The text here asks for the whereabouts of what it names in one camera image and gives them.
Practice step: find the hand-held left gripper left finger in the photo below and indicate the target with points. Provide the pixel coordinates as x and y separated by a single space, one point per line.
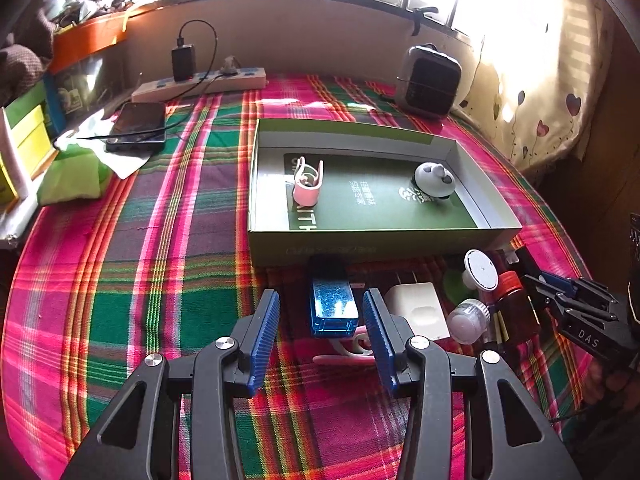
265 332

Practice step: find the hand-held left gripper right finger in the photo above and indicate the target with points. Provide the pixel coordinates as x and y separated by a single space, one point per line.
377 332

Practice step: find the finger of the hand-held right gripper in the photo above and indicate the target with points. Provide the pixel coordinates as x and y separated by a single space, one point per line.
560 281
542 291

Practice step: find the brown bottle with red cap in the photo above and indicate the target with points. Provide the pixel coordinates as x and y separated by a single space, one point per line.
515 305

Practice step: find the pink plastic clip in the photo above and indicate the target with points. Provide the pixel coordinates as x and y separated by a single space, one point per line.
306 192
350 355

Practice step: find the white charger plug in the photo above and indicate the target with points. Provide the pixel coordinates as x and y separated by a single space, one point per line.
417 307

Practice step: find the blue translucent device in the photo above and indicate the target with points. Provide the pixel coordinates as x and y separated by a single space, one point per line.
332 305

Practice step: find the small clear white-capped bottle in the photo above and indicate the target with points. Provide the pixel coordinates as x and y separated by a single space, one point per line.
467 322

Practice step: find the green cardboard box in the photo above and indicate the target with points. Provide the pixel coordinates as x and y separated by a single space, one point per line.
350 249

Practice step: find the person's right hand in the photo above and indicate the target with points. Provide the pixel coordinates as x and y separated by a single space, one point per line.
620 385

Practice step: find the white round lid jar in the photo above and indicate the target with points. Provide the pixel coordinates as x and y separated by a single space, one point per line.
481 269

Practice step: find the green round lid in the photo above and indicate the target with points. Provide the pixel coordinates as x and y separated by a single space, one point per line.
454 285

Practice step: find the panda toy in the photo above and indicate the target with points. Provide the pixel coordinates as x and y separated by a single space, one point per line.
432 182

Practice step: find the heart print curtain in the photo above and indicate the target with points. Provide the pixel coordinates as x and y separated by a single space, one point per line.
540 85

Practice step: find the white paper sheet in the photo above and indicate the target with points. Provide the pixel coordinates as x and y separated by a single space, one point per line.
122 162

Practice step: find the grey portable heater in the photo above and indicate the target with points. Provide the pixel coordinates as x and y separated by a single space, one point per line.
430 82

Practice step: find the green cloth pouch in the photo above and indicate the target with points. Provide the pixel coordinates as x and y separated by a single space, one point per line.
75 177

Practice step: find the black smartphone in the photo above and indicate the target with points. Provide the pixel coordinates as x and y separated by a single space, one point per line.
136 122

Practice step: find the white power strip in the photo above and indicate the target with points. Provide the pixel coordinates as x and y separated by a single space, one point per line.
220 82

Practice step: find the black power adapter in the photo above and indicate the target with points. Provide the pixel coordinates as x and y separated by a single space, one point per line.
182 62

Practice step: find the white tube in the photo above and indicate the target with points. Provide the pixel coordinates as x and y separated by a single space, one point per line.
15 160

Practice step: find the clear plastic container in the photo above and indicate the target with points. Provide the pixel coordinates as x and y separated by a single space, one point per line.
82 85

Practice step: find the yellow green box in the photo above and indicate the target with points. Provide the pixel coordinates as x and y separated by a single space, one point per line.
25 130

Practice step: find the orange box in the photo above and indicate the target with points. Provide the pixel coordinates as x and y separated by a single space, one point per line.
85 40

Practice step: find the brown cloth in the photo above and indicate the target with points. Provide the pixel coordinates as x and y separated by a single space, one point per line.
22 70

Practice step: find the pile of clutter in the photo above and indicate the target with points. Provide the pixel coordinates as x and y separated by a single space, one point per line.
80 7

